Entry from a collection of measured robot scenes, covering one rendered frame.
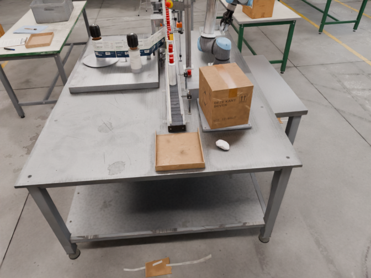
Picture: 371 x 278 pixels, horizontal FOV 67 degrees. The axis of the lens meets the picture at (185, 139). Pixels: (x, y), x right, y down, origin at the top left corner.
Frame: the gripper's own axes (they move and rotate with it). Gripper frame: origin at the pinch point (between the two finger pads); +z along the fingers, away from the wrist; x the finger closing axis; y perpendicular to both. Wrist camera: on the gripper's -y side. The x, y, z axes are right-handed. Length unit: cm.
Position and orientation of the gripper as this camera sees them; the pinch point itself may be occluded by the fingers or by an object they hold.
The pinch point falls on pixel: (222, 31)
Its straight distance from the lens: 279.0
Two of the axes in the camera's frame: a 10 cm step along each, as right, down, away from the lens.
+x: 9.4, 1.1, 3.1
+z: -2.8, 7.7, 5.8
